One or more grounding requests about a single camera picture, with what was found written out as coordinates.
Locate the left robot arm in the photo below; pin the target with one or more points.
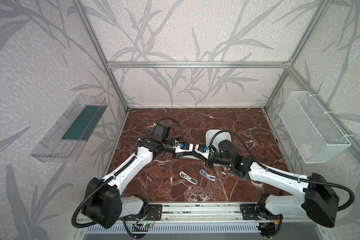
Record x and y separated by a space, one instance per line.
103 203

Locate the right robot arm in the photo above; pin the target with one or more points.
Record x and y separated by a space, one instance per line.
310 196

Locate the white wire mesh basket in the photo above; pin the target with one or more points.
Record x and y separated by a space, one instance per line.
315 134

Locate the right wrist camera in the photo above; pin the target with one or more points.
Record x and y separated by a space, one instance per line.
202 150

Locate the aluminium front rail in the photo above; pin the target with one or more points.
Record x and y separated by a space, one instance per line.
210 212

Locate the large beige black stapler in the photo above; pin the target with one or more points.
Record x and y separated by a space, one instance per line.
191 155

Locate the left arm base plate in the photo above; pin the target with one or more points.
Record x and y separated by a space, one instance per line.
150 212

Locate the small white stapler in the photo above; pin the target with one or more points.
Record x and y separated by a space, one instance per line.
188 178

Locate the clear acrylic wall shelf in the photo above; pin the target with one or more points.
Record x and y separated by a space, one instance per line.
67 138

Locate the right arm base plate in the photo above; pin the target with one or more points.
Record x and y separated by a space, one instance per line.
257 213

